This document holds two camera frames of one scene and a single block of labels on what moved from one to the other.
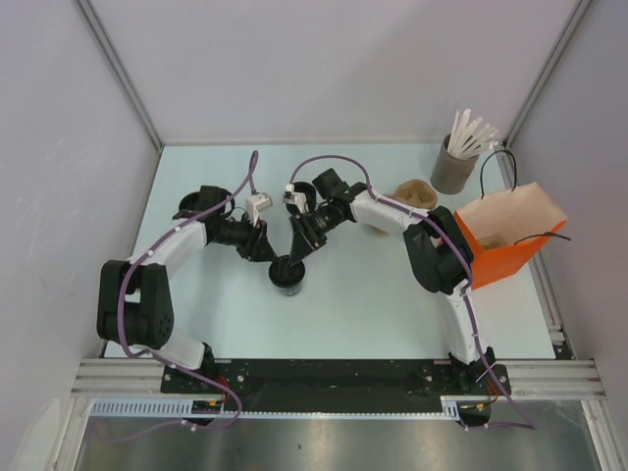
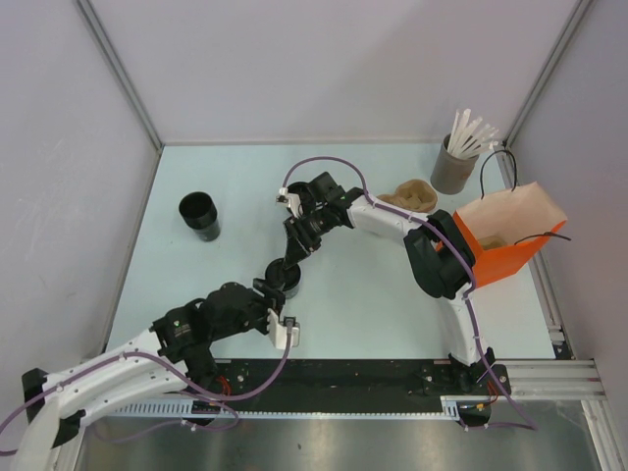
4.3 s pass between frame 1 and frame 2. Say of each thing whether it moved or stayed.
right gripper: stayed
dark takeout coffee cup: stayed
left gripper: moved
